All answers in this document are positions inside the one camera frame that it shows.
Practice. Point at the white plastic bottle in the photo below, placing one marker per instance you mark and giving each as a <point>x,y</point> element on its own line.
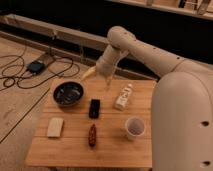
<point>123,97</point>

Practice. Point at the wooden table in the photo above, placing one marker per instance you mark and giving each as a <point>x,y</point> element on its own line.
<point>112,149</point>

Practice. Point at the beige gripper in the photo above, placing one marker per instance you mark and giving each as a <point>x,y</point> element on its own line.
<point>106,64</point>

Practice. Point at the dark ceramic bowl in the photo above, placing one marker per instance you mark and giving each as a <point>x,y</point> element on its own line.
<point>68,93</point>

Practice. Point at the red brown oblong object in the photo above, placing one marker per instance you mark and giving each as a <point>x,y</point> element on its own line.
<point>92,136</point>

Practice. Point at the white paper cup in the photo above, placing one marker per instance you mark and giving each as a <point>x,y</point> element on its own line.
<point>134,128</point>

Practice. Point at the beige sponge block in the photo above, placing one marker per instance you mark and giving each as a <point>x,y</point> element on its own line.
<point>55,127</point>

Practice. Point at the black power adapter box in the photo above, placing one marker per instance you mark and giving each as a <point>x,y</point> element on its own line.
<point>35,67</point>

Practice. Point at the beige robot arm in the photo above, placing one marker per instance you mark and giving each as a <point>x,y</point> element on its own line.
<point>181,105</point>

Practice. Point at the black rectangular block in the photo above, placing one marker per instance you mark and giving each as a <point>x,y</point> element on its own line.
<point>94,108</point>

